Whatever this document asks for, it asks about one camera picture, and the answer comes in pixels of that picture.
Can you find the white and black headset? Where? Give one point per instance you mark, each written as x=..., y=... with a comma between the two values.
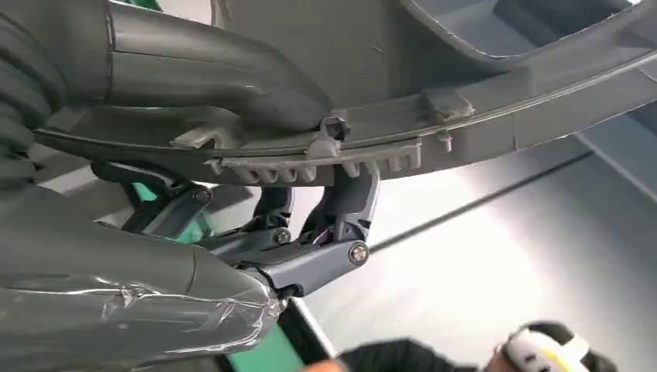
x=539, y=354

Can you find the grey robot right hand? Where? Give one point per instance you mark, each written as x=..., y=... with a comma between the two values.
x=102, y=308

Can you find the green panel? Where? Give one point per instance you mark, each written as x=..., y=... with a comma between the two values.
x=267, y=354

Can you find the person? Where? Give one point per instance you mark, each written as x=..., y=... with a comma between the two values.
x=400, y=359

